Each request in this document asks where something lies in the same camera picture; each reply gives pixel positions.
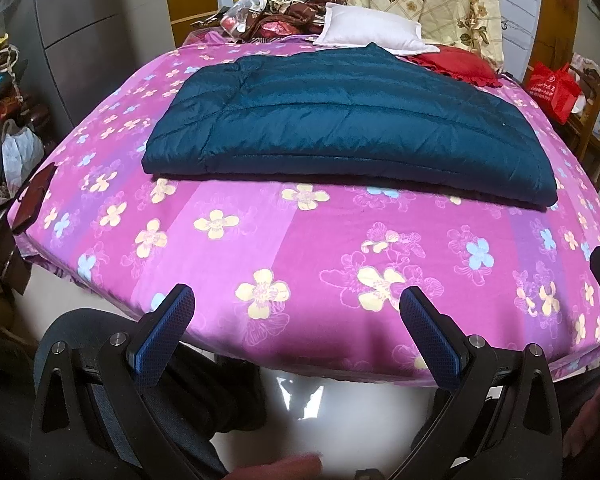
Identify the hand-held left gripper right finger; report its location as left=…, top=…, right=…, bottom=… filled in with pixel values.
left=399, top=286, right=565, bottom=480

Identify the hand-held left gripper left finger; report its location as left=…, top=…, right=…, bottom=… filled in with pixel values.
left=29, top=284, right=231, bottom=480

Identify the teal puffer jacket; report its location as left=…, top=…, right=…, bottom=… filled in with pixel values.
left=141, top=42, right=561, bottom=209

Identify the person's left hand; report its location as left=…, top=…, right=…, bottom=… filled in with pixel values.
left=227, top=455, right=326, bottom=480

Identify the person's right leg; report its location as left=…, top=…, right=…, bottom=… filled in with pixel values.
left=555, top=360, right=600, bottom=480

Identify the wooden chair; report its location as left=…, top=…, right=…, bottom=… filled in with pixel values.
left=565, top=52, right=600, bottom=191

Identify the pink floral bed sheet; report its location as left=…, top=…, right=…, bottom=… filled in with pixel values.
left=7, top=30, right=600, bottom=381

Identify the red shopping bag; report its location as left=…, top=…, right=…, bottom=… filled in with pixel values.
left=527, top=62, right=583, bottom=123

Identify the red ruffled pillow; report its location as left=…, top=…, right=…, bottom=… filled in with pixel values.
left=410, top=45, right=503, bottom=88

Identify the pile of colourful clutter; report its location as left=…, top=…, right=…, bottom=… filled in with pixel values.
left=0, top=35, right=48, bottom=206

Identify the grey wardrobe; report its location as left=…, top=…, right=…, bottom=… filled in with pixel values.
left=22, top=0, right=178, bottom=131

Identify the white pillow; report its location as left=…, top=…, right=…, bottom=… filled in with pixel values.
left=312, top=2, right=441, bottom=56

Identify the brown floral blanket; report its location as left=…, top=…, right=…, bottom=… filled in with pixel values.
left=220, top=0, right=351, bottom=46

